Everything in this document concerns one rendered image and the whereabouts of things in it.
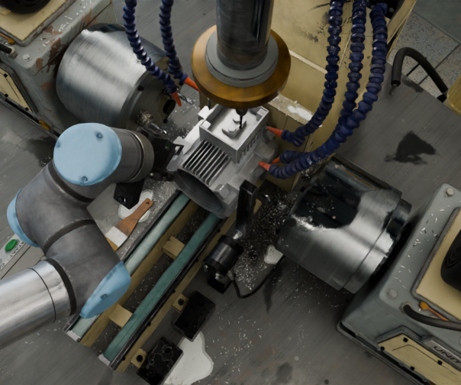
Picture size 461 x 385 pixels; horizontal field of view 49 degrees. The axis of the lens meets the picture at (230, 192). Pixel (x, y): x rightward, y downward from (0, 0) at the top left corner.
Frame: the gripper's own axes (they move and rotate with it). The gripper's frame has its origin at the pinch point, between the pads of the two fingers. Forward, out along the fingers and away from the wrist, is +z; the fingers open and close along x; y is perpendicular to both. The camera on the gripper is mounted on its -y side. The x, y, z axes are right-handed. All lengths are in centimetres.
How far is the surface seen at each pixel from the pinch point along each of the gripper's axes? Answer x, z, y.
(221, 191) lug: -12.4, 0.9, 1.8
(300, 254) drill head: -33.3, 1.7, -0.5
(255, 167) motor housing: -14.7, 7.9, 9.2
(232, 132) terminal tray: -7.4, 3.0, 13.4
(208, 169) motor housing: -7.3, 1.7, 4.2
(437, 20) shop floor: -23, 188, 108
